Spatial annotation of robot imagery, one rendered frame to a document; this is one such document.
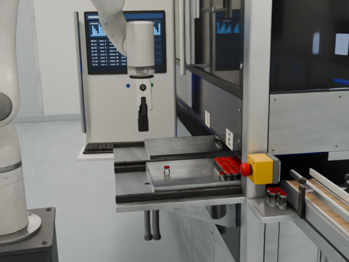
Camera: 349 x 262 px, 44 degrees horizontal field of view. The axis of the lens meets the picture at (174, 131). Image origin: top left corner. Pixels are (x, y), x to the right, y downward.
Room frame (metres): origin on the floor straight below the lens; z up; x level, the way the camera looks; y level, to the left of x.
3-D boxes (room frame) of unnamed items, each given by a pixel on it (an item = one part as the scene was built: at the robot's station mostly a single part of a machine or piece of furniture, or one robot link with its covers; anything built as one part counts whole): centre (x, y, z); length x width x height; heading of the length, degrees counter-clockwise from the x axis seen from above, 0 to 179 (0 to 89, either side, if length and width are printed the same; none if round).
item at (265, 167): (1.19, -0.25, 1.00); 0.08 x 0.07 x 0.07; 98
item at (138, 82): (1.32, 0.10, 1.21); 0.10 x 0.08 x 0.11; 8
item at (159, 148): (1.76, -0.05, 0.90); 0.34 x 0.26 x 0.04; 98
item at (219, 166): (1.44, -0.17, 0.90); 0.18 x 0.02 x 0.05; 9
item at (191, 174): (1.42, -0.08, 0.90); 0.34 x 0.26 x 0.04; 99
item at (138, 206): (1.58, -0.01, 0.87); 0.70 x 0.48 x 0.02; 8
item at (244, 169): (1.19, -0.21, 0.99); 0.04 x 0.04 x 0.04; 8
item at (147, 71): (1.32, 0.10, 1.27); 0.09 x 0.08 x 0.03; 8
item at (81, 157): (2.11, 0.25, 0.79); 0.45 x 0.28 x 0.03; 93
